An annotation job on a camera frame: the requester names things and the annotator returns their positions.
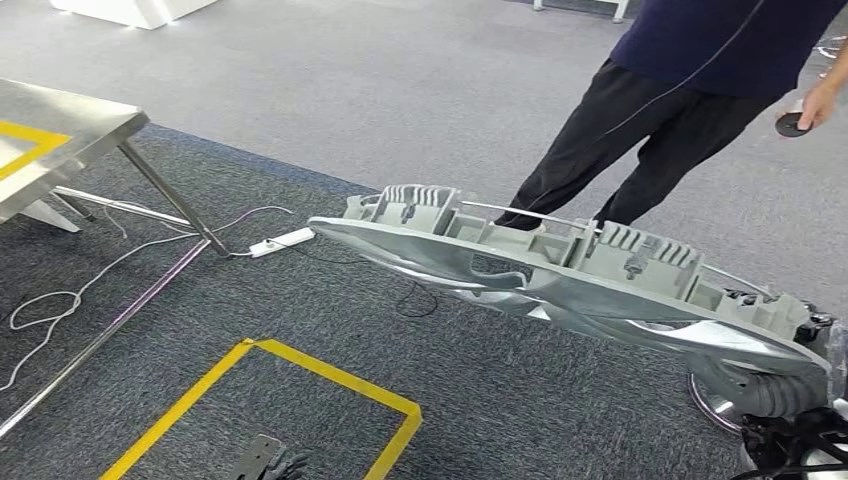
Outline person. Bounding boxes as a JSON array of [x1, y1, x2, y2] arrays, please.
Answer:
[[493, 0, 848, 233]]

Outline long white power strip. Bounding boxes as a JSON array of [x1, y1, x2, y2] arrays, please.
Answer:
[[248, 227, 317, 260]]

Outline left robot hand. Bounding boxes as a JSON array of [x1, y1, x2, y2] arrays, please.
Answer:
[[228, 433, 311, 480]]

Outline white display platform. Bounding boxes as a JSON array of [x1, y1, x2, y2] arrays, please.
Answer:
[[49, 0, 220, 31]]

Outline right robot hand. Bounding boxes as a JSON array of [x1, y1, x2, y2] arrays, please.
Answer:
[[791, 301, 837, 347]]

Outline white power cable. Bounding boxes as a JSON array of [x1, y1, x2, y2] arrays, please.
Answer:
[[0, 205, 294, 393]]

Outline white table legs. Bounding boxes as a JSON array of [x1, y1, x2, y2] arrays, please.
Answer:
[[531, 0, 631, 24]]

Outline steel workbench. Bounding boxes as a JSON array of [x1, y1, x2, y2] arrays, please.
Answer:
[[0, 78, 230, 439]]

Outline small black disc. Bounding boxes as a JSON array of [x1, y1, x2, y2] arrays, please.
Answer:
[[775, 111, 813, 139]]

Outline grey plastic wheel hubcap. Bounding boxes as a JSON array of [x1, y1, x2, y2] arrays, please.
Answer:
[[307, 184, 833, 379]]

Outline person's hand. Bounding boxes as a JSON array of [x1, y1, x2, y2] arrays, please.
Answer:
[[798, 78, 844, 132]]

